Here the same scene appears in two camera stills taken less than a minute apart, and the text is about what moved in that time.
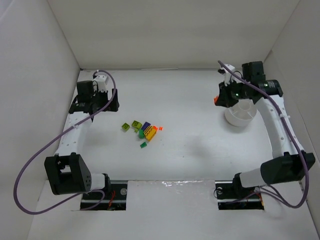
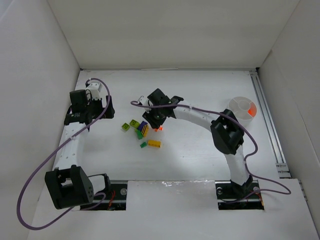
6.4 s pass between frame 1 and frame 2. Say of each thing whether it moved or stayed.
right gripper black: moved
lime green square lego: stayed
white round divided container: stayed
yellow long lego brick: moved
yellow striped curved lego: moved
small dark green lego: stayed
